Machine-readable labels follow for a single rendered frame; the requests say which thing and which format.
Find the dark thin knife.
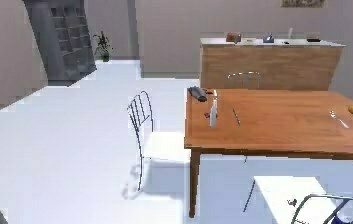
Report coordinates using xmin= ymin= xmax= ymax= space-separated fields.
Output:
xmin=231 ymin=108 xmax=242 ymax=126

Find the dark grey cylinder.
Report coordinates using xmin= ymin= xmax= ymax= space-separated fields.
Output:
xmin=188 ymin=85 xmax=208 ymax=103

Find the grey bookshelf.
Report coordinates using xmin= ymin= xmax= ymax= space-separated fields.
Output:
xmin=22 ymin=0 xmax=97 ymax=87

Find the brown wooden dining table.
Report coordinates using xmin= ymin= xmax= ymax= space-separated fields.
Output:
xmin=184 ymin=87 xmax=353 ymax=219

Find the brown bread loaf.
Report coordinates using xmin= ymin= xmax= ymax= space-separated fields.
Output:
xmin=225 ymin=31 xmax=243 ymax=44

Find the green house plant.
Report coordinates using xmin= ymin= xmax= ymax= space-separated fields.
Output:
xmin=92 ymin=31 xmax=114 ymax=63

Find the clear glass bottle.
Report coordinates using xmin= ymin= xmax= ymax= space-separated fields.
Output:
xmin=209 ymin=89 xmax=219 ymax=128

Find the framed wall picture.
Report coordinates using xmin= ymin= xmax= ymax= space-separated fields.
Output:
xmin=280 ymin=0 xmax=326 ymax=9

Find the wooden counter with white top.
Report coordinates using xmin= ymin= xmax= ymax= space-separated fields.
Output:
xmin=199 ymin=36 xmax=347 ymax=92

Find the silver fork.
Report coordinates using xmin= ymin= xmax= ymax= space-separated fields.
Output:
xmin=329 ymin=110 xmax=351 ymax=130

